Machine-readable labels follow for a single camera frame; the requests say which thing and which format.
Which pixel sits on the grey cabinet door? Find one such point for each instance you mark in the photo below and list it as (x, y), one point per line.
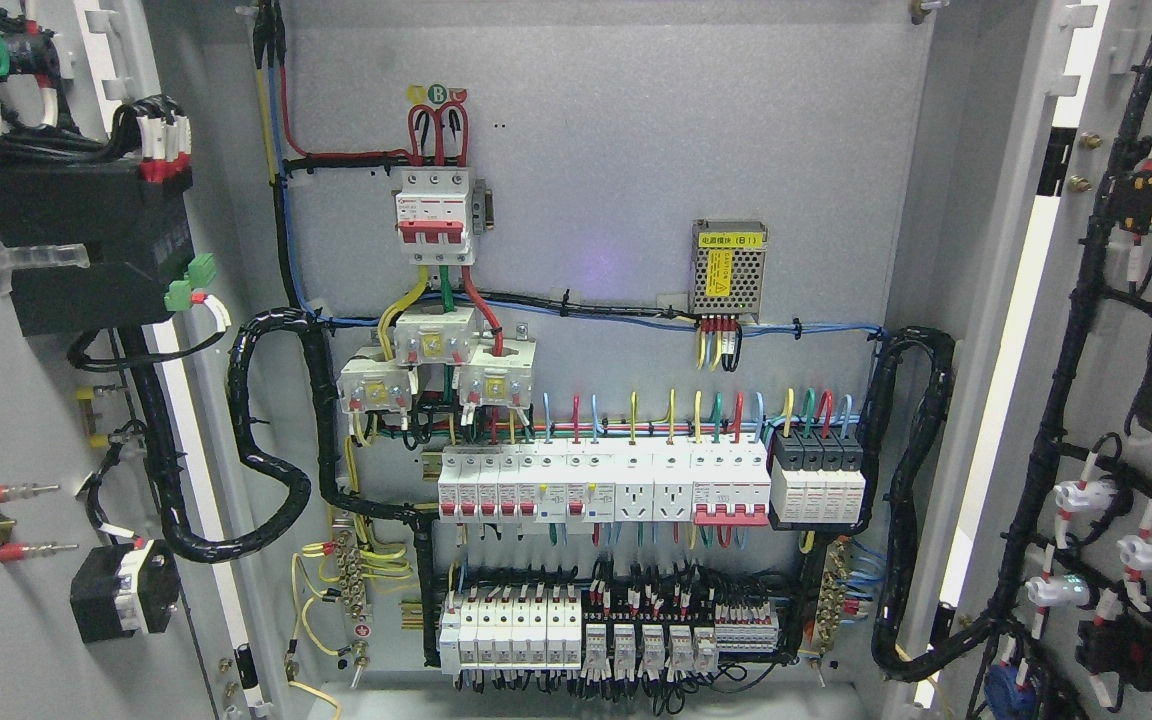
(201, 54)
(1033, 589)

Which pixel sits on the white current transformers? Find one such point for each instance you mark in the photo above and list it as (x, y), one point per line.
(426, 343)

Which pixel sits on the white breaker row upper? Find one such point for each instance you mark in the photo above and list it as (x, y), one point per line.
(528, 485)

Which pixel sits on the white breaker row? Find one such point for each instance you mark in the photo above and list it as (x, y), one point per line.
(506, 631)
(528, 485)

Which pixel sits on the metal mesh power supply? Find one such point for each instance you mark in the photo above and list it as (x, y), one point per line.
(728, 265)

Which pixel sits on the main red circuit breaker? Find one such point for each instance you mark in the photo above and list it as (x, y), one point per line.
(435, 216)

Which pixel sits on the black white surge protector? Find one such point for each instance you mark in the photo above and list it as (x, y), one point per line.
(816, 483)

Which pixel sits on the black relay row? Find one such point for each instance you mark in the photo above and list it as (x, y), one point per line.
(649, 631)

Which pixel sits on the white breaker row lower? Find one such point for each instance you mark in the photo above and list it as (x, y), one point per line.
(506, 631)

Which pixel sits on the brass ground terminal bar left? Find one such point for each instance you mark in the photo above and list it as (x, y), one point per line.
(353, 596)

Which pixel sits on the brass terminal bar right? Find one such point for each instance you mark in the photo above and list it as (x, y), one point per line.
(829, 611)

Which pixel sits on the black digital power meter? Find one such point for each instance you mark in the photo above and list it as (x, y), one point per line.
(86, 247)

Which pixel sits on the white DIN rail sockets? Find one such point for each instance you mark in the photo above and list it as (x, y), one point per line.
(653, 483)

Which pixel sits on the red handle circuit breaker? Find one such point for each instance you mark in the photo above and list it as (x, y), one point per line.
(730, 485)

